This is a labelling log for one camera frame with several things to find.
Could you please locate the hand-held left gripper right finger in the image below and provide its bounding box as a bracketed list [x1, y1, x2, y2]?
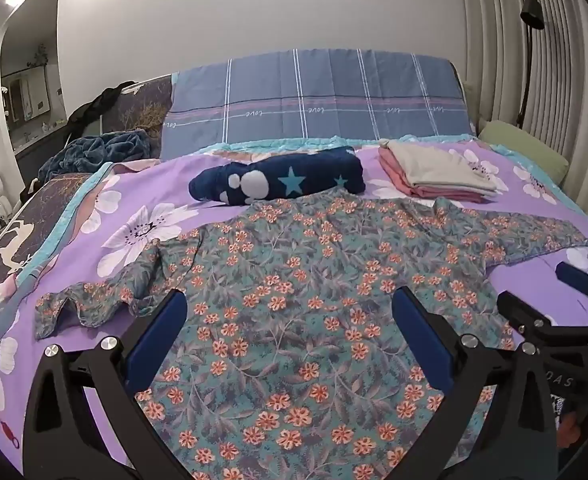
[393, 286, 561, 480]

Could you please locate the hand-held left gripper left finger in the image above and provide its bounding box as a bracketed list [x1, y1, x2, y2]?
[22, 289, 195, 480]

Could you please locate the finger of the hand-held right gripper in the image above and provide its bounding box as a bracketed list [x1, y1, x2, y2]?
[496, 290, 588, 356]
[555, 261, 588, 311]

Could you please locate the teal floral shirt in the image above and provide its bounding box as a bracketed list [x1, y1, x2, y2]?
[34, 187, 588, 480]

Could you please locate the person's right hand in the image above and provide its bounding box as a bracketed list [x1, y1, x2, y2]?
[558, 405, 588, 451]

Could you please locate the purple floral blanket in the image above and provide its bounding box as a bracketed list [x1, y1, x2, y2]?
[0, 137, 588, 480]

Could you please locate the green pillow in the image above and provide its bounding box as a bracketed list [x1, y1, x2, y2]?
[478, 119, 570, 188]

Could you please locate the folded pink garment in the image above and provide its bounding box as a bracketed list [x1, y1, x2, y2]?
[378, 147, 495, 204]

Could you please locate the folded beige garment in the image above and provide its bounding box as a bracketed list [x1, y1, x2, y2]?
[386, 140, 497, 192]

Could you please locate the dark deer print bedsheet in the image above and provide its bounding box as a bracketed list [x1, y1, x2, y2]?
[0, 74, 175, 321]

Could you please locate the dark blue fleece blanket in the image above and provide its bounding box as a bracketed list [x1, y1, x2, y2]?
[38, 130, 161, 183]

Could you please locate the beige pleated curtain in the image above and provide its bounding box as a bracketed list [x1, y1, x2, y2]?
[456, 0, 588, 241]

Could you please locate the navy star print rolled cloth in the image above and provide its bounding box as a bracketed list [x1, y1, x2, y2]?
[189, 146, 367, 207]

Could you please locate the black garment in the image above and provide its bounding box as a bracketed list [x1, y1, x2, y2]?
[68, 81, 137, 128]

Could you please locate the black floor lamp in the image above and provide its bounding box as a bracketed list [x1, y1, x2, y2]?
[516, 0, 545, 128]

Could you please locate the white arched doorway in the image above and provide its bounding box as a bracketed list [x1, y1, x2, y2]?
[0, 0, 69, 136]

